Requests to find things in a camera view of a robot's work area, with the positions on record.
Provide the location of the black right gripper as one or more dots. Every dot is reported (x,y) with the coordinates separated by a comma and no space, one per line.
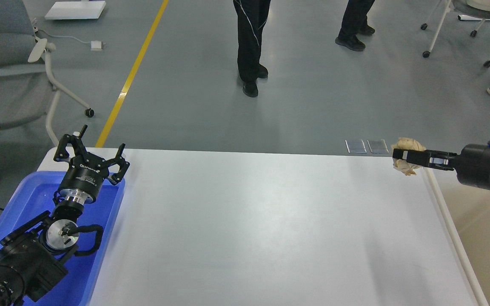
(472,165)

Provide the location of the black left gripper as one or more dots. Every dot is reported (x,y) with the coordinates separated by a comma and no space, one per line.
(83,176)

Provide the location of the beige paper ball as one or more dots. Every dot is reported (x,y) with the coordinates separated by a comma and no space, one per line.
(401,165)

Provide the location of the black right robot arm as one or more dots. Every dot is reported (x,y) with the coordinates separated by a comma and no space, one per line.
(472,164)

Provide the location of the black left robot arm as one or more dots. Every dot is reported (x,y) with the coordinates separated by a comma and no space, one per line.
(33,256)

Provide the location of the blue plastic tray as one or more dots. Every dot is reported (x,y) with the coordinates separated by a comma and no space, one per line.
(33,196)

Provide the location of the right metal floor plate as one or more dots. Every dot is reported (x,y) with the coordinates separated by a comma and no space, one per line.
(377,146)

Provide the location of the metal floor plate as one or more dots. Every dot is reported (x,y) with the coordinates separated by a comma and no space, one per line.
(377,146)
(356,146)

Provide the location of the beige plastic bin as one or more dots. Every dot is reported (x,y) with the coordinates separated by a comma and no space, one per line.
(469,210)

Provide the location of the left metal floor plate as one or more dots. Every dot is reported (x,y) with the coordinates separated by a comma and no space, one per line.
(356,146)

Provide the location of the grey office chair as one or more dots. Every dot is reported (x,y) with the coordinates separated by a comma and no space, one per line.
(28,88)

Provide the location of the person in striped black trousers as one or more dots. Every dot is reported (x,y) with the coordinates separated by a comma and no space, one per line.
(251,18)

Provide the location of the white power adapter with cable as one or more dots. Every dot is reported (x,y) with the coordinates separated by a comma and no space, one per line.
(95,45)

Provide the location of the white flat base plate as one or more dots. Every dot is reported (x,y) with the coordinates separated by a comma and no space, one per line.
(76,10)

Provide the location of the white frame chair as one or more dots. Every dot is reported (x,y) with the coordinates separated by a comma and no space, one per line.
(476,9)

